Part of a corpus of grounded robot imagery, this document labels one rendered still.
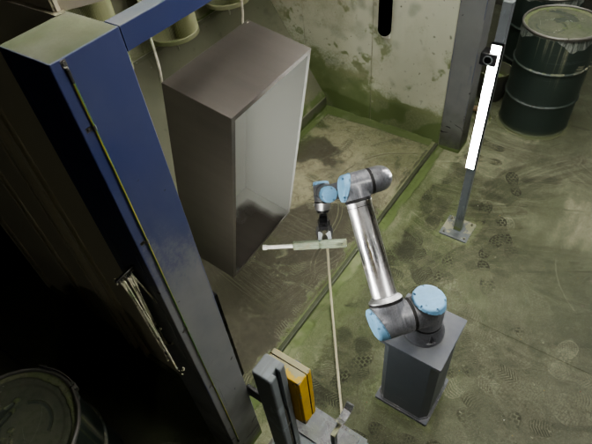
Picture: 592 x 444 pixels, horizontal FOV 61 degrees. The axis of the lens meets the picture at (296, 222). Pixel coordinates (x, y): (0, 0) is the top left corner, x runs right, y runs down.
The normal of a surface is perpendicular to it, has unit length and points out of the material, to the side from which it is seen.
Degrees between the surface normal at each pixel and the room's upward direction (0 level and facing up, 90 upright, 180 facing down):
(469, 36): 90
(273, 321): 0
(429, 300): 5
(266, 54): 12
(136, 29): 90
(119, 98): 90
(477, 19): 90
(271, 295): 0
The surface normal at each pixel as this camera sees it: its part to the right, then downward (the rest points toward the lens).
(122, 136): 0.82, 0.37
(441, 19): -0.57, 0.63
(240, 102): 0.09, -0.60
